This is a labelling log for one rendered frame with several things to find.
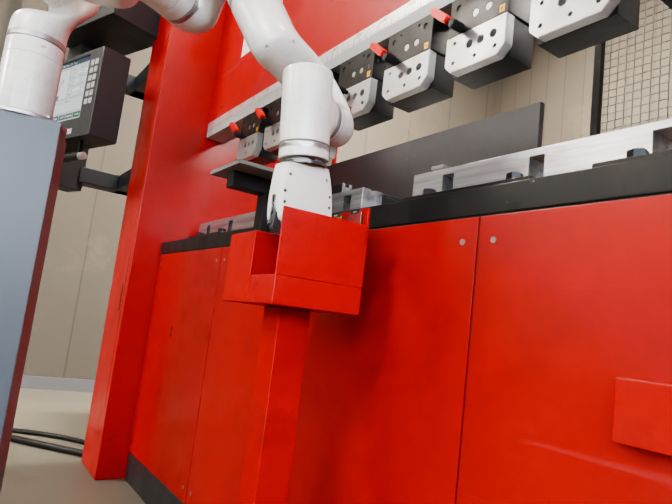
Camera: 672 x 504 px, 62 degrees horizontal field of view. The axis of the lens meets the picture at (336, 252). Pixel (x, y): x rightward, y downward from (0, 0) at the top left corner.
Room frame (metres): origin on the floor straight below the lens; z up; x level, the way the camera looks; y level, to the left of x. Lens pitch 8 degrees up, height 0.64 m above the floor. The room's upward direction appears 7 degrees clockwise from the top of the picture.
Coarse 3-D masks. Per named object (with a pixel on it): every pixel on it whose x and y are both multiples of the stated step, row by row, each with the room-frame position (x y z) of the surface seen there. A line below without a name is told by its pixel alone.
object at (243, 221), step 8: (240, 216) 1.84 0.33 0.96; (248, 216) 1.79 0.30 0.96; (200, 224) 2.14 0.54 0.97; (208, 224) 2.07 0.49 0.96; (216, 224) 2.01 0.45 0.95; (224, 224) 1.95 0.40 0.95; (232, 224) 1.89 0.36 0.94; (240, 224) 1.83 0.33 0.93; (248, 224) 1.78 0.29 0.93; (208, 232) 2.08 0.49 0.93
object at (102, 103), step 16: (64, 64) 2.22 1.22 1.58; (96, 64) 2.06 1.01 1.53; (112, 64) 2.07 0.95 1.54; (128, 64) 2.12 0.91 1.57; (96, 80) 2.04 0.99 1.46; (112, 80) 2.08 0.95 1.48; (96, 96) 2.04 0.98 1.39; (112, 96) 2.09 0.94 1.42; (80, 112) 2.09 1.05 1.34; (96, 112) 2.05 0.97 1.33; (112, 112) 2.10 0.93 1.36; (80, 128) 2.07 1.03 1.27; (96, 128) 2.06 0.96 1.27; (112, 128) 2.11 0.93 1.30; (96, 144) 2.16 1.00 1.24; (112, 144) 2.13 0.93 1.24
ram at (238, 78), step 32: (288, 0) 1.70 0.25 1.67; (320, 0) 1.53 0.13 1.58; (352, 0) 1.38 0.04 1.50; (384, 0) 1.26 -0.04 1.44; (448, 0) 1.08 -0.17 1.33; (224, 32) 2.17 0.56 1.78; (320, 32) 1.51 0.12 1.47; (352, 32) 1.37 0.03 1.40; (384, 32) 1.25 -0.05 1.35; (224, 64) 2.12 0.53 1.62; (256, 64) 1.86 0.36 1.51; (224, 96) 2.07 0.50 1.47; (224, 128) 2.04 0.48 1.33
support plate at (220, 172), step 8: (240, 160) 1.27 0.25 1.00; (224, 168) 1.35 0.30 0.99; (232, 168) 1.33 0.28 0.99; (240, 168) 1.32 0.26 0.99; (248, 168) 1.32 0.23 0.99; (256, 168) 1.31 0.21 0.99; (264, 168) 1.31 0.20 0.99; (272, 168) 1.32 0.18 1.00; (224, 176) 1.42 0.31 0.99; (264, 176) 1.37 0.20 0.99; (272, 176) 1.36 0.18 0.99
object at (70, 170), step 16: (96, 16) 2.14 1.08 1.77; (112, 16) 2.09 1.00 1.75; (128, 16) 2.12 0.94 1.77; (144, 16) 2.17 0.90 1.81; (160, 16) 2.23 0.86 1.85; (80, 32) 2.26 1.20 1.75; (96, 32) 2.24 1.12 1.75; (112, 32) 2.23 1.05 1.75; (128, 32) 2.21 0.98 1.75; (144, 32) 2.19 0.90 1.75; (80, 48) 2.37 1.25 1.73; (96, 48) 2.40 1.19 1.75; (112, 48) 2.38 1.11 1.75; (128, 48) 2.36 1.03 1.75; (144, 48) 2.34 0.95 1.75; (80, 160) 2.44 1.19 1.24; (64, 176) 2.40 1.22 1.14
